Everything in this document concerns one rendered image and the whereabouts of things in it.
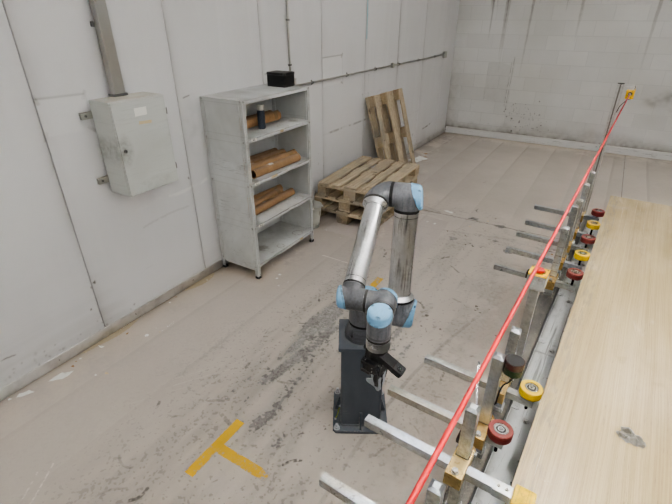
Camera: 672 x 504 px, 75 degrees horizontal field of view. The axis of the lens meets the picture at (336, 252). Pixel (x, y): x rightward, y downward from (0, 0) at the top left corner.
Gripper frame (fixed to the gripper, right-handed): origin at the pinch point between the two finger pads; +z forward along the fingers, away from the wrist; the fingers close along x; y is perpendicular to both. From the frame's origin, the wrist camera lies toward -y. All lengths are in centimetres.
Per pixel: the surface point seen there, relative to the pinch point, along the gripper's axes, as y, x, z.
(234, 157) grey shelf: 205, -127, -28
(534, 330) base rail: -40, -90, 13
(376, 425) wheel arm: -12.5, 26.2, -13.4
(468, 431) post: -40, 23, -26
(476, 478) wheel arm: -45, 26, -13
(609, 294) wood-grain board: -67, -111, -7
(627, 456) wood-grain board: -81, -12, -7
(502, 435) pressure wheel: -46.5, 2.5, -8.0
